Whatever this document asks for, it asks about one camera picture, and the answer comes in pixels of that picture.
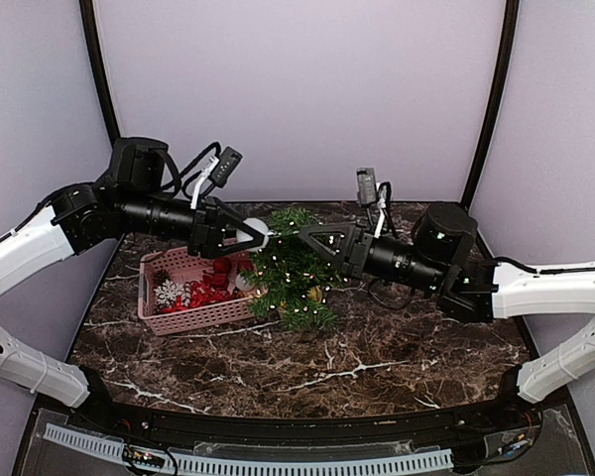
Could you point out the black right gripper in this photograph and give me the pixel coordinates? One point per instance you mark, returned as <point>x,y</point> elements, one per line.
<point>352,266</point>

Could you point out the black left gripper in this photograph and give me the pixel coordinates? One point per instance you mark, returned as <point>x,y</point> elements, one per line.
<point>207,240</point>

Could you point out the white ball ornament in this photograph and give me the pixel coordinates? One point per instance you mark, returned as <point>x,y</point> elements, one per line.
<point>253,233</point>

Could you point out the small green christmas tree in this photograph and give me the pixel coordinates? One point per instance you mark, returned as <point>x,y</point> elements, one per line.
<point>292,279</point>

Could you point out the pink plastic basket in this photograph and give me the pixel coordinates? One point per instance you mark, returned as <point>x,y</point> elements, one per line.
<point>214,290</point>

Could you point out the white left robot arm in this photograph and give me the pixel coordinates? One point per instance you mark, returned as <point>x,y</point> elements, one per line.
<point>27,252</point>

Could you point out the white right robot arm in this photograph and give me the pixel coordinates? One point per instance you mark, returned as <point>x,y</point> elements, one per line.
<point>544,290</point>

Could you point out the white snowflake ornament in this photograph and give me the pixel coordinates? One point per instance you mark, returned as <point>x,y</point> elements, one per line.
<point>167,293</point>

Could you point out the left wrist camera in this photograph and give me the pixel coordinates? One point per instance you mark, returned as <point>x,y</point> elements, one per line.
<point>214,174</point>

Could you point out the white slotted cable duct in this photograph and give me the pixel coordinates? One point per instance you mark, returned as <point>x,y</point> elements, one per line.
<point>143,460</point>

